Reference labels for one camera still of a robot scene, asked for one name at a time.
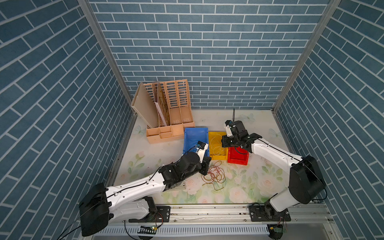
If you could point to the black grey stapler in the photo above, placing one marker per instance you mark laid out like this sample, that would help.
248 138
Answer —
180 187

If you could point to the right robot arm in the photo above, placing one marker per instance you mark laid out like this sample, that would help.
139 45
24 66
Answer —
305 178

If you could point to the pink framed printed board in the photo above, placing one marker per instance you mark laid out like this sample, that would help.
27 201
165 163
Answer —
161 105

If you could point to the aluminium mounting rail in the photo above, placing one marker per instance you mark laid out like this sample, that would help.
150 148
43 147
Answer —
233 220

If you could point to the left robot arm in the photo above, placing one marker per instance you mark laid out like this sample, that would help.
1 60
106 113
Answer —
103 205

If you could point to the blue plastic bin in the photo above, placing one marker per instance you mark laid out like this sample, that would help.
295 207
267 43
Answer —
194 135

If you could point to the yellow plastic bin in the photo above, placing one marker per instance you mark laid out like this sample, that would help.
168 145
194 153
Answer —
217 152

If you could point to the beige folder board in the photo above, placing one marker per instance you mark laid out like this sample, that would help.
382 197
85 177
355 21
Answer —
145 107

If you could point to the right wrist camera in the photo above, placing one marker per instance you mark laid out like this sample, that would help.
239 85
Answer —
230 127

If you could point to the red plastic bin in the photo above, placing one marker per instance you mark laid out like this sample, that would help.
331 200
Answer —
238 156

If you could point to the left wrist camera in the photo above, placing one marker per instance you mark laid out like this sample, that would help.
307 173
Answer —
201 151

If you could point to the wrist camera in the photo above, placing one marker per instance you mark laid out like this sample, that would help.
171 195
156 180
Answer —
201 151
230 127

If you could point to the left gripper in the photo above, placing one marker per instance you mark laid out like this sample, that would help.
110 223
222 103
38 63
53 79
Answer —
205 165

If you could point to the peach desk file organizer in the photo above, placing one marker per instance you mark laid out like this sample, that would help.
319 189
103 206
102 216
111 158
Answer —
179 108

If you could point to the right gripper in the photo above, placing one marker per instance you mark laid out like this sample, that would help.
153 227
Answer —
224 141

